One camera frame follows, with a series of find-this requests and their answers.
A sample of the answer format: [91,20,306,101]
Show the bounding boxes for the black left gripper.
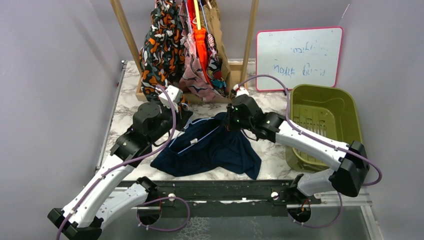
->
[148,101,194,144]

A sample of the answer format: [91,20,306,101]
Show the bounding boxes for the navy blue shorts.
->
[150,125,262,180]

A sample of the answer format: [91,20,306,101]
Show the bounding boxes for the light blue wire hanger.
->
[166,111,227,155]

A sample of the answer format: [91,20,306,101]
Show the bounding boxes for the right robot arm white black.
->
[222,94,370,204]

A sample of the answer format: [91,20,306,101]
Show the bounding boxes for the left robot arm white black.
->
[47,102,193,240]

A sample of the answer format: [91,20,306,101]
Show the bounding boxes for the colourful patterned shorts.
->
[205,33,229,97]

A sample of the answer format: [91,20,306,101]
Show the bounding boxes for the tan khaki shorts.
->
[199,0,232,96]

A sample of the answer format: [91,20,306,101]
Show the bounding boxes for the pink patterned garment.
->
[178,0,217,102]

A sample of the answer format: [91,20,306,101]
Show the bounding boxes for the wooden clothes rack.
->
[110,0,259,84]

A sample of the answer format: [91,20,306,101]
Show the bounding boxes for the camouflage orange black garment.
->
[139,0,187,104]

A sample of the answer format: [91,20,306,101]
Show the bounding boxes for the pink framed whiteboard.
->
[255,26,344,92]

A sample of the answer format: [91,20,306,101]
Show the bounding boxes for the olive green plastic basket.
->
[285,84,365,173]

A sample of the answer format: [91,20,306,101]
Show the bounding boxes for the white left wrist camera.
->
[158,85,183,108]

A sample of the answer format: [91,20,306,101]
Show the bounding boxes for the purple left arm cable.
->
[55,84,191,240]

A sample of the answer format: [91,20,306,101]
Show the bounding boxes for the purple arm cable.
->
[233,74,383,229]
[55,84,191,240]

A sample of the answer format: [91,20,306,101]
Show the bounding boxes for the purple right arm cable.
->
[233,74,383,229]

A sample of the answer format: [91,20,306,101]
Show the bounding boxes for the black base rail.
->
[139,179,321,218]

